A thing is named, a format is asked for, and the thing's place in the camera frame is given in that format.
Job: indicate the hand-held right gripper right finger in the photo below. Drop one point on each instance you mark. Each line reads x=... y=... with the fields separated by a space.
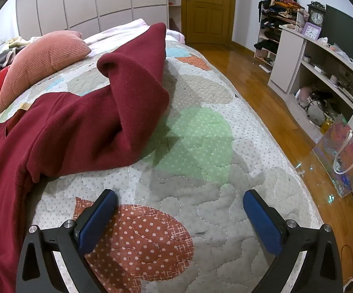
x=262 y=222

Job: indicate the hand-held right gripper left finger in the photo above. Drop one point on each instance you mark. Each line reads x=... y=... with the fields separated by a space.
x=98 y=216

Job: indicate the maroon fleece sweater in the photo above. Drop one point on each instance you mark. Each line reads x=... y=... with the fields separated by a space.
x=72 y=134

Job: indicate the pile of clothes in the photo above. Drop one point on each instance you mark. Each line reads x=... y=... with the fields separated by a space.
x=2 y=58

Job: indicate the rack with clothes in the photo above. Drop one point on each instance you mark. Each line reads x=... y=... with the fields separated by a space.
x=271 y=36

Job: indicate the iridescent gift bag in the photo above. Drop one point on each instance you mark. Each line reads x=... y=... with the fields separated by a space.
x=344 y=155

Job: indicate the patchwork dotted quilt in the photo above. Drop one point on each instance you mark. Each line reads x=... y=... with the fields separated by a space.
x=194 y=134

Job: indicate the yellow bottle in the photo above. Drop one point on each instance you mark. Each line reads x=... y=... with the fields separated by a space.
x=326 y=126

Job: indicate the grey round appliance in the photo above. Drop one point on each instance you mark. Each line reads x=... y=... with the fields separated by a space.
x=316 y=114

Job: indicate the pink soft toy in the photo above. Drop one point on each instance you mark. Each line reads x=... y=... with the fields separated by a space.
x=304 y=94

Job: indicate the white shelf unit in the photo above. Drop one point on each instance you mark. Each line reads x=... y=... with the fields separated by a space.
x=286 y=64

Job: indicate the pale pink fleece blanket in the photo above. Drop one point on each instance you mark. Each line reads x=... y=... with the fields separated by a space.
x=115 y=30

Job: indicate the purple square clock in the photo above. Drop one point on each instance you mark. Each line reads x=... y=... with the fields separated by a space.
x=312 y=31

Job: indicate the dark television screen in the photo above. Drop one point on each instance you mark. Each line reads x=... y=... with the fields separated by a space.
x=344 y=27

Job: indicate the black ornate clock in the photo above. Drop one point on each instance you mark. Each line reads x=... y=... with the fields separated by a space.
x=316 y=15

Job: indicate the wooden door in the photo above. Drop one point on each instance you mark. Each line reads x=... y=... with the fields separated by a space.
x=210 y=6

